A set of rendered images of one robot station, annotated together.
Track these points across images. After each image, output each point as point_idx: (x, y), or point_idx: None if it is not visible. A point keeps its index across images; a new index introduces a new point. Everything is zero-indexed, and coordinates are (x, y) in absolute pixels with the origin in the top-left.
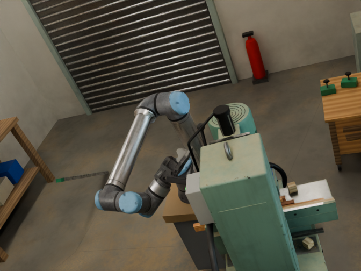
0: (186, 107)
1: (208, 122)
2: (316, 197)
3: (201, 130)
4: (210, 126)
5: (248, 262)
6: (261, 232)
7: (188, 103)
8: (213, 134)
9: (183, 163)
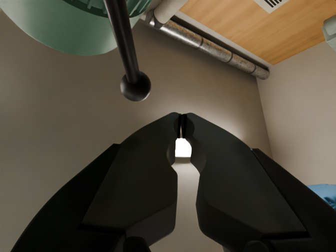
0: (319, 192)
1: (40, 42)
2: None
3: (125, 79)
4: (17, 25)
5: None
6: None
7: (324, 186)
8: (14, 3)
9: (121, 197)
